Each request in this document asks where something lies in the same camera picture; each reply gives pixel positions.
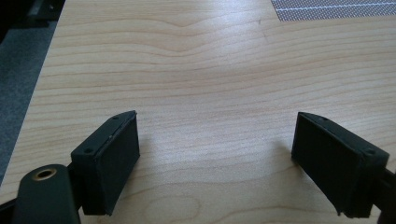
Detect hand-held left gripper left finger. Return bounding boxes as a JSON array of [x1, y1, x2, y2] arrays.
[[70, 110, 141, 217]]

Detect grey checked cloth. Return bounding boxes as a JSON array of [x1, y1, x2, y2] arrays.
[[270, 0, 396, 22]]

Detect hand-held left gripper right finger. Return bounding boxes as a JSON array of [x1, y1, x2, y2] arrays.
[[290, 111, 390, 219]]

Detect dark metal stand base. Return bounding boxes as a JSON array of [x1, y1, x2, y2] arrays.
[[0, 0, 66, 45]]

